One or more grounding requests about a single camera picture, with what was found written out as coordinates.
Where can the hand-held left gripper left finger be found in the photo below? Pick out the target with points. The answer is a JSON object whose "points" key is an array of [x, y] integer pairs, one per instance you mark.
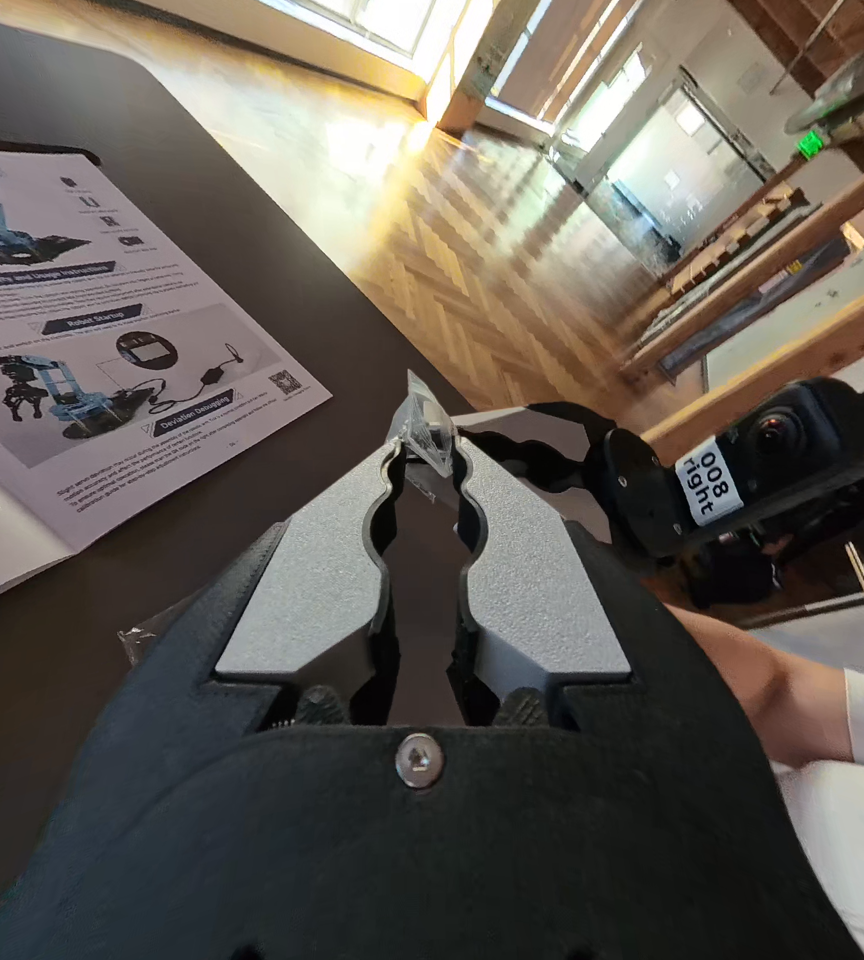
{"points": [[304, 600]]}

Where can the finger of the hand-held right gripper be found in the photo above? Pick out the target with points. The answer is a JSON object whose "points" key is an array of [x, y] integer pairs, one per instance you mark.
{"points": [[537, 461], [492, 421]]}

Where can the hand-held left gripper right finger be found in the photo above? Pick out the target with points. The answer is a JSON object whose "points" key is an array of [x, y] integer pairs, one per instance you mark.
{"points": [[544, 600]]}

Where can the small clear screw bag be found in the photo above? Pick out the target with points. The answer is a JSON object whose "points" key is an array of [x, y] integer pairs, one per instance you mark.
{"points": [[143, 641], [424, 427]]}

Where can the robot arm instruction booklet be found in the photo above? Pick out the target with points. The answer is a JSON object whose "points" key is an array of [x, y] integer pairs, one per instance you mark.
{"points": [[101, 337]]}

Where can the person's right forearm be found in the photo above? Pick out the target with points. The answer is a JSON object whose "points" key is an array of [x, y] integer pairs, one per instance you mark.
{"points": [[762, 682]]}

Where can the dark grey desk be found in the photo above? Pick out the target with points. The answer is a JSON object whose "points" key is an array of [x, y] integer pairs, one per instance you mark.
{"points": [[236, 247]]}

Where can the green exit sign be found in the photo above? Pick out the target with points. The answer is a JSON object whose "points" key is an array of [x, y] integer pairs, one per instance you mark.
{"points": [[811, 144]]}

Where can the large glass window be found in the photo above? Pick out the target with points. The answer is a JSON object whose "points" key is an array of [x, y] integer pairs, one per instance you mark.
{"points": [[379, 19]]}

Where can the round metal ventilation duct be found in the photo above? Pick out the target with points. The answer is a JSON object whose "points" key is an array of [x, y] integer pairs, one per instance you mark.
{"points": [[844, 90]]}

